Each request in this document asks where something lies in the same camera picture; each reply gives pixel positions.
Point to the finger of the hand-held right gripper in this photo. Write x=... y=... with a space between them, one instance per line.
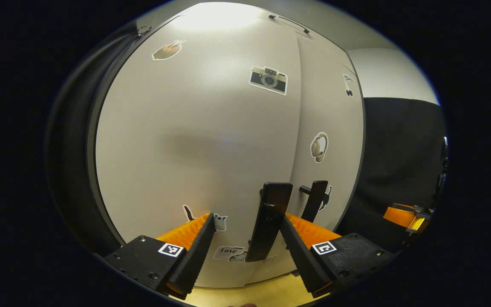
x=401 y=215

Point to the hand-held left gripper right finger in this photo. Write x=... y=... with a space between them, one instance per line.
x=303 y=256

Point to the black backdrop cloth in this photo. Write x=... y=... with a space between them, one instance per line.
x=399 y=149

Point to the white door with camera sticker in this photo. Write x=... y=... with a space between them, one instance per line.
x=194 y=140

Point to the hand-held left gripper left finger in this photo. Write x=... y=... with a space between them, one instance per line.
x=190 y=260

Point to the white shoe cabinet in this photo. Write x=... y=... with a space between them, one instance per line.
x=93 y=140

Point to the white cabinet drawer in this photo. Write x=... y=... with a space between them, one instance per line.
x=249 y=15

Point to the white door with headphone sticker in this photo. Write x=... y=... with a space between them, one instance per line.
x=335 y=115

